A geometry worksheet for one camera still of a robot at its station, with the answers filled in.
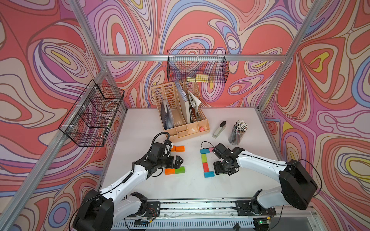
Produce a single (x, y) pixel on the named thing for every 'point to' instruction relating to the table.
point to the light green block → (204, 157)
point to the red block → (205, 167)
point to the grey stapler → (220, 128)
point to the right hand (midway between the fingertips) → (222, 174)
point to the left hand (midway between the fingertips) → (178, 160)
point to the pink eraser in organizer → (201, 129)
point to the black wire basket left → (86, 121)
